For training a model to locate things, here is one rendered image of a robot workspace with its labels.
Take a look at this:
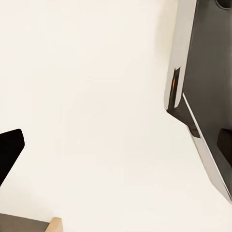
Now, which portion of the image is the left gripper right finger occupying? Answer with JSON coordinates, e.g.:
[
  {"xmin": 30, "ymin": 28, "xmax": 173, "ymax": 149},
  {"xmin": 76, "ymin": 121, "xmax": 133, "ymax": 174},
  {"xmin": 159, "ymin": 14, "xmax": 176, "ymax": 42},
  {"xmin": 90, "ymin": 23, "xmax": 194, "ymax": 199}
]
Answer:
[{"xmin": 217, "ymin": 128, "xmax": 232, "ymax": 167}]

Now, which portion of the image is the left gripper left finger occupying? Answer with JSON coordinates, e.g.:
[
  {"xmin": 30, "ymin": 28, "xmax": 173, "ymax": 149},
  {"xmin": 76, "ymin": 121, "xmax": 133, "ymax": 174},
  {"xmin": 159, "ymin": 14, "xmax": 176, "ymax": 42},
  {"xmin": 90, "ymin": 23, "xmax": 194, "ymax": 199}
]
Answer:
[{"xmin": 0, "ymin": 129, "xmax": 25, "ymax": 186}]

